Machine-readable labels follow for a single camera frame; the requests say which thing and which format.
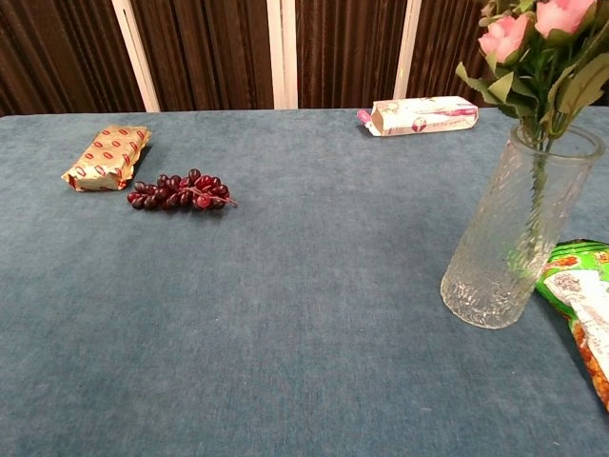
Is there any pink artificial flower bouquet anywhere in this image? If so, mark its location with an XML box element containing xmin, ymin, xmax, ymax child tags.
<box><xmin>455</xmin><ymin>0</ymin><xmax>609</xmax><ymax>268</ymax></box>

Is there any blue carpeted table surface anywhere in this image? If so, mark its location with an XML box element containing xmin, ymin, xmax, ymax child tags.
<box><xmin>0</xmin><ymin>107</ymin><xmax>609</xmax><ymax>457</ymax></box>

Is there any textured transparent glass vase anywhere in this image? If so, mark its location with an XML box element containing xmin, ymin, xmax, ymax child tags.
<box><xmin>440</xmin><ymin>119</ymin><xmax>607</xmax><ymax>330</ymax></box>

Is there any dark red grape bunch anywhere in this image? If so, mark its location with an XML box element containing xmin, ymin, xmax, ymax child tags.
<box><xmin>126</xmin><ymin>168</ymin><xmax>239</xmax><ymax>211</ymax></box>

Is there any white pink toothpaste box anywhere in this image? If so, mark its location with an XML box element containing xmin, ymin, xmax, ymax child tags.
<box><xmin>356</xmin><ymin>95</ymin><xmax>480</xmax><ymax>138</ymax></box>

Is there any dark brown curtain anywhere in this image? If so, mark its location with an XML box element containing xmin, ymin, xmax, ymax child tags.
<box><xmin>0</xmin><ymin>0</ymin><xmax>609</xmax><ymax>118</ymax></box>

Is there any gold red-printed snack packet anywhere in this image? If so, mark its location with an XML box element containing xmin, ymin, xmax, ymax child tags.
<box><xmin>61</xmin><ymin>124</ymin><xmax>153</xmax><ymax>192</ymax></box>

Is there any green snack bag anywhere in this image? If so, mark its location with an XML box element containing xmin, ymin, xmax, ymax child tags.
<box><xmin>535</xmin><ymin>238</ymin><xmax>609</xmax><ymax>412</ymax></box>

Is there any white frame post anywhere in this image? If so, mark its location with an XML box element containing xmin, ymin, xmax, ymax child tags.
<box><xmin>392</xmin><ymin>0</ymin><xmax>422</xmax><ymax>102</ymax></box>
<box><xmin>265</xmin><ymin>0</ymin><xmax>299</xmax><ymax>110</ymax></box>
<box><xmin>110</xmin><ymin>0</ymin><xmax>162</xmax><ymax>113</ymax></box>

